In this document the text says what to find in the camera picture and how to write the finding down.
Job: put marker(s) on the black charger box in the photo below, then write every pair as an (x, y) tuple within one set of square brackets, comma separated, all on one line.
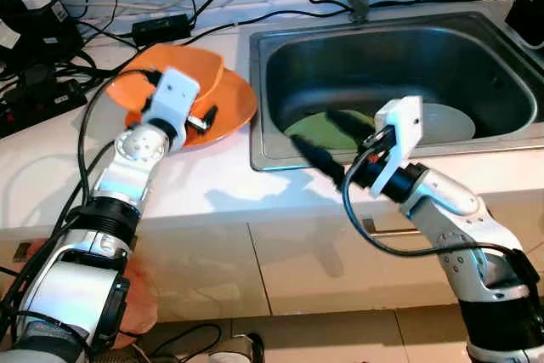
[(42, 36)]

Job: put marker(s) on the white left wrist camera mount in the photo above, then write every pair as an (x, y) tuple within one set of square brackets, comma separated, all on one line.
[(174, 91)]

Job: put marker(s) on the black power strip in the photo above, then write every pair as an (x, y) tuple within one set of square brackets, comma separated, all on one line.
[(34, 112)]

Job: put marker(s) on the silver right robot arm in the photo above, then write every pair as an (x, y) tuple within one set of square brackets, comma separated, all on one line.
[(450, 210)]

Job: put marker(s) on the stainless steel sink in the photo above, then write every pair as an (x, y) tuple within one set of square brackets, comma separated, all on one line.
[(382, 65)]

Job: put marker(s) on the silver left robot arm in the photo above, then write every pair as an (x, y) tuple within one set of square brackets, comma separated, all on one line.
[(68, 295)]

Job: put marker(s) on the green plate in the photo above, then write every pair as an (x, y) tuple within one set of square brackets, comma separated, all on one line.
[(310, 127)]

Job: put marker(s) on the white kitchen cabinet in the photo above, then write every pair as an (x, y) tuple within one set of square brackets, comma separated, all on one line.
[(297, 269)]

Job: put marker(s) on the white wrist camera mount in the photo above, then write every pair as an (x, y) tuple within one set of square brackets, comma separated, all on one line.
[(174, 91), (404, 125)]

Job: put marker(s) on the black power adapter brick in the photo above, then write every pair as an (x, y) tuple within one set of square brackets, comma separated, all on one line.
[(161, 27)]

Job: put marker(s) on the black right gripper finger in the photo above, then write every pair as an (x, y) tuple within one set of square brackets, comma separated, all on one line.
[(350, 123), (321, 159)]

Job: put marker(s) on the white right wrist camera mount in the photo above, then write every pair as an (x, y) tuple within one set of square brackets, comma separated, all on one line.
[(404, 125)]

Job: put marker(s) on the red plastic bag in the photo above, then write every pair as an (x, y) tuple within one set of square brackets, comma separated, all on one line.
[(140, 303)]

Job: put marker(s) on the pale grey bowl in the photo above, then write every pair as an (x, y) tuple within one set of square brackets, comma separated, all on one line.
[(449, 123)]

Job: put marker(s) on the white plug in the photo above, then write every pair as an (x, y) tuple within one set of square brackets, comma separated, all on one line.
[(32, 0)]

